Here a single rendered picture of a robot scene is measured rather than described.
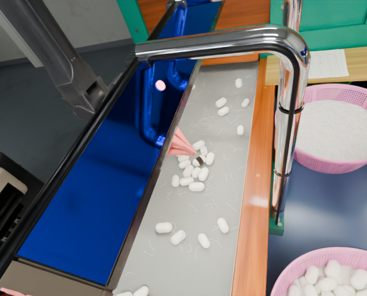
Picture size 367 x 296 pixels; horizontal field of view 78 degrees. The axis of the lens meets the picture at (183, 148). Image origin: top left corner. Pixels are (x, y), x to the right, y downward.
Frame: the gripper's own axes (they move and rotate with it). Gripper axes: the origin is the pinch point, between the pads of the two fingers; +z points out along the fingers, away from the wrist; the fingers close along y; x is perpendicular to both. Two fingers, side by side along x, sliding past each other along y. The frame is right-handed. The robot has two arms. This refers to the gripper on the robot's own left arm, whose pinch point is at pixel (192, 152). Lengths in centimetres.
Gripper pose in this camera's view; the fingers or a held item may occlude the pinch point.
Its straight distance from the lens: 52.7
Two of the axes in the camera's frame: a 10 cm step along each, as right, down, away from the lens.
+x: -4.0, 4.6, 7.9
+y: 2.5, -7.8, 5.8
